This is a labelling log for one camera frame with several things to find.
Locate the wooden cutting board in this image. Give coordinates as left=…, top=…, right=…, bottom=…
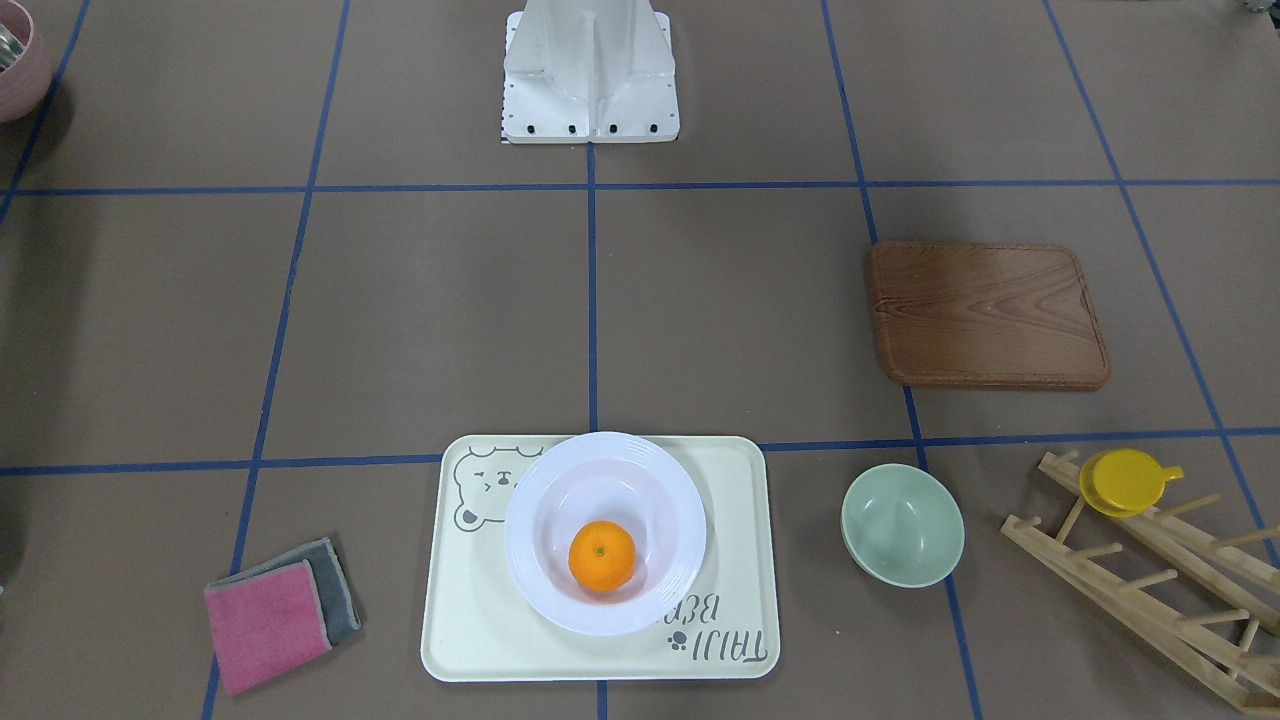
left=865, top=241, right=1111, bottom=391

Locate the orange fruit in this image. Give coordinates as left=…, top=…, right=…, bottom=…
left=567, top=520, right=637, bottom=594

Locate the white plate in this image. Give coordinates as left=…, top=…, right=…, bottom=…
left=504, top=432, right=709, bottom=637

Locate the grey cloth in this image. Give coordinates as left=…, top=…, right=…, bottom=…
left=205, top=537, right=361, bottom=646

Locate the cream bear tray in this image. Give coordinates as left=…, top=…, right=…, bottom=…
left=420, top=436, right=781, bottom=682

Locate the green bowl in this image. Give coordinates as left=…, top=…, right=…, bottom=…
left=838, top=462, right=966, bottom=589

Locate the pink cloth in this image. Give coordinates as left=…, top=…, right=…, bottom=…
left=204, top=561, right=333, bottom=694

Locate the pink bowl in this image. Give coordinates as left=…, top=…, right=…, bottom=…
left=1, top=1, right=54, bottom=124

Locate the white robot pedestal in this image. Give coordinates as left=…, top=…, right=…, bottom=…
left=500, top=1, right=681, bottom=145

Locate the yellow mug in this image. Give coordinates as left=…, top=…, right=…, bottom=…
left=1076, top=448, right=1185, bottom=518

